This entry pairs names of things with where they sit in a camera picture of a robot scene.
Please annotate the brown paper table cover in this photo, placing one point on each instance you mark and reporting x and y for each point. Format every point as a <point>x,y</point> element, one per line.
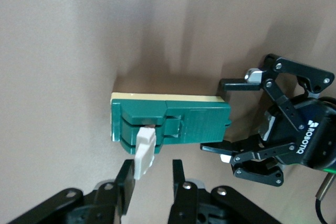
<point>52,51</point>

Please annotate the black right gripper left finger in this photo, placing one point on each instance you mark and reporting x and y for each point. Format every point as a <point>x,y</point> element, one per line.
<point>126,182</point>

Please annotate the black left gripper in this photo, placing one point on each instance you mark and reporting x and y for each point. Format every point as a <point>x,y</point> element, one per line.
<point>317,134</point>

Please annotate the green load switch white lever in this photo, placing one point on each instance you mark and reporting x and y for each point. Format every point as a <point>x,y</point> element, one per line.
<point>199,124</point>

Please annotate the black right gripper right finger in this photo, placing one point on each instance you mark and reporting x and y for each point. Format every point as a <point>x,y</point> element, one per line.
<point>179,182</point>

